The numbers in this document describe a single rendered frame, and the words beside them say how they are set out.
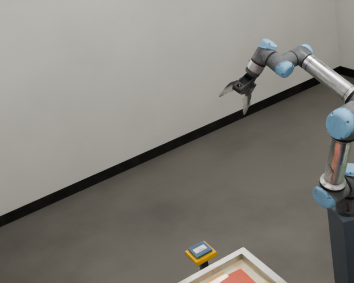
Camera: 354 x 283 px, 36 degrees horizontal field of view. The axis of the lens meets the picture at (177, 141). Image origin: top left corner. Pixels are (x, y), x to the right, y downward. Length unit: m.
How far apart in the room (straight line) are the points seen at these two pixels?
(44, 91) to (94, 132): 0.69
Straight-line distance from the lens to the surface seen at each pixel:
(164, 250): 4.70
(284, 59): 2.46
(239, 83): 2.49
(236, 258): 2.91
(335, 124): 2.29
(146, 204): 5.34
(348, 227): 2.72
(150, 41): 5.75
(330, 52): 7.22
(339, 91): 2.43
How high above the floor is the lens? 2.83
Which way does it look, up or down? 26 degrees down
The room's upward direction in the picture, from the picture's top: 13 degrees counter-clockwise
